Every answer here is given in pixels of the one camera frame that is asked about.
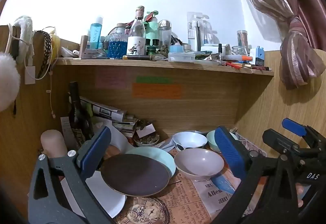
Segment small glass jar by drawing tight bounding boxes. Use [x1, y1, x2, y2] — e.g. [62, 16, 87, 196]
[231, 45, 248, 57]

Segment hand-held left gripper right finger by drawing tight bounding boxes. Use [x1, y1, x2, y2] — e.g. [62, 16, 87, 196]
[211, 126, 300, 224]

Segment small bowl of beads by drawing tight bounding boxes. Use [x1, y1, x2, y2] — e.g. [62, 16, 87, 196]
[133, 134, 160, 147]

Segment person's right hand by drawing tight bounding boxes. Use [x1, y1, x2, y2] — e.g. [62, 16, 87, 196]
[296, 185, 305, 208]

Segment beige cylinder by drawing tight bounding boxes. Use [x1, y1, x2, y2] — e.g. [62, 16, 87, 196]
[40, 130, 68, 159]

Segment pink curtain tieback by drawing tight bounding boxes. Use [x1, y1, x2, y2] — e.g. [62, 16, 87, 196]
[289, 16, 307, 36]

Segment green pump bottle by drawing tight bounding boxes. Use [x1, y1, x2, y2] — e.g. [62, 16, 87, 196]
[144, 11, 159, 46]

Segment dark wine bottle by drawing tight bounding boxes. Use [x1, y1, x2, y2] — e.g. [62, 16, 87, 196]
[68, 81, 94, 148]

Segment clear plastic box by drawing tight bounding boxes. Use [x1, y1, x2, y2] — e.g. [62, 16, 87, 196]
[168, 52, 196, 63]

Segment newspaper print table mat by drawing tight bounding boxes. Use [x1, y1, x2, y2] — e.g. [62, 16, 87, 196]
[112, 132, 268, 224]

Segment orange sticky note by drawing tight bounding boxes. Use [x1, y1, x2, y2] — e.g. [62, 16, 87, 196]
[132, 83, 183, 99]

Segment translucent blue bottle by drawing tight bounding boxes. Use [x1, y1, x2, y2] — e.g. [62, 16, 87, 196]
[90, 16, 104, 49]

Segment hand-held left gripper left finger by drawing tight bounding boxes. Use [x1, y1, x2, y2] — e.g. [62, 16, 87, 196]
[28, 126, 120, 224]

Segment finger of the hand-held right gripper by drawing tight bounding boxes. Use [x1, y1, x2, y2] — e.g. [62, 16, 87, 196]
[282, 118, 308, 137]
[262, 129, 300, 157]

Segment toothbrush blister pack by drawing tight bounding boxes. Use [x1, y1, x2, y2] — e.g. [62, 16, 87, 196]
[187, 12, 213, 52]

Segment white bowl with black dots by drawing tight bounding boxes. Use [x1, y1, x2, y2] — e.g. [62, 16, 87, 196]
[172, 131, 208, 150]

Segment white fluffy headband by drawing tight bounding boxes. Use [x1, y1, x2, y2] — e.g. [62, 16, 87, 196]
[8, 15, 35, 62]

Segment dark brown plate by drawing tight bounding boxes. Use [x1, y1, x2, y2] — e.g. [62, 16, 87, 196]
[101, 156, 171, 197]

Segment brown cardboard tube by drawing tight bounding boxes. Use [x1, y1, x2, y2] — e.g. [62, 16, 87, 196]
[79, 35, 89, 59]

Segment white fluffy pompom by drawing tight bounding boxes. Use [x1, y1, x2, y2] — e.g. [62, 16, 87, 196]
[0, 52, 21, 113]

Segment light blue plate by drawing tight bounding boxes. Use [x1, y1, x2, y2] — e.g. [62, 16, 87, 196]
[125, 146, 177, 179]

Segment glass jar with silver lid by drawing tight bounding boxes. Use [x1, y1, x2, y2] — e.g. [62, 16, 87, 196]
[157, 19, 173, 48]

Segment green sticky note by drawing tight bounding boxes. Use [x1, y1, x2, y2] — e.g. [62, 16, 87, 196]
[135, 76, 174, 84]

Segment glass bottle with blue liquid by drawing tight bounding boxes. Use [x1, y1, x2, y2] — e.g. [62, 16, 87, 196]
[108, 23, 129, 59]

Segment light blue round container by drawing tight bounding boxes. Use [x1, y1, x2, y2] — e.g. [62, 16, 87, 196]
[169, 44, 184, 54]

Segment black marker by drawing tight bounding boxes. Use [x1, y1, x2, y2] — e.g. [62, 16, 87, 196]
[123, 55, 153, 60]

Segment mauve bowl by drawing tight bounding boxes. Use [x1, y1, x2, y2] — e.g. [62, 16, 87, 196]
[174, 149, 225, 181]

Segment folded grey paper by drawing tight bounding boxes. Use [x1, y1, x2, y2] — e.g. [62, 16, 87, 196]
[106, 122, 177, 152]

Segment white plate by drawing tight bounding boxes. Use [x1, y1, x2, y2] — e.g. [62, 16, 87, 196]
[61, 170, 127, 218]

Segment small pink paper box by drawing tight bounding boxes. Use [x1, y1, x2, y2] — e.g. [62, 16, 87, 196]
[136, 123, 156, 138]

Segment white marker with orange cap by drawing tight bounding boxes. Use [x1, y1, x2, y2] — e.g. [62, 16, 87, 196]
[225, 54, 253, 62]

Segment stack of papers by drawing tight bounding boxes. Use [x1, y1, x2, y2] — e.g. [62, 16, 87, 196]
[79, 96, 139, 138]

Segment pink sticky note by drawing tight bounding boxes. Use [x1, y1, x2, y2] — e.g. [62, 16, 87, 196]
[96, 71, 127, 88]

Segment clear bottle with white label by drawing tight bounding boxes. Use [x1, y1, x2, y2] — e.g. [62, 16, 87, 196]
[127, 5, 146, 57]

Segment dark studded headband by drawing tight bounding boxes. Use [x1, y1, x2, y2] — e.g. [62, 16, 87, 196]
[35, 30, 53, 79]

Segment white hanging tag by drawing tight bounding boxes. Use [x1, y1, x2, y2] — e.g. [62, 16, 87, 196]
[24, 66, 36, 85]

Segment wooden shelf board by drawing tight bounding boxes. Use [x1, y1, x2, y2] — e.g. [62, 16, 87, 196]
[54, 57, 275, 77]

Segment mint green bowl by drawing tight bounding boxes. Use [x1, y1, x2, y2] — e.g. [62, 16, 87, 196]
[206, 130, 239, 154]

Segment yellow headband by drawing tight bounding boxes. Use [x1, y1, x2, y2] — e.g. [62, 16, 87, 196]
[51, 33, 62, 64]

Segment blue and white box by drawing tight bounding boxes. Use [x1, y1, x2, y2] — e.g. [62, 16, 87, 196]
[249, 46, 265, 67]

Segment clear tube of pens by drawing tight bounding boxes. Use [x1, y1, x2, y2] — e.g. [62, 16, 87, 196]
[237, 30, 249, 48]

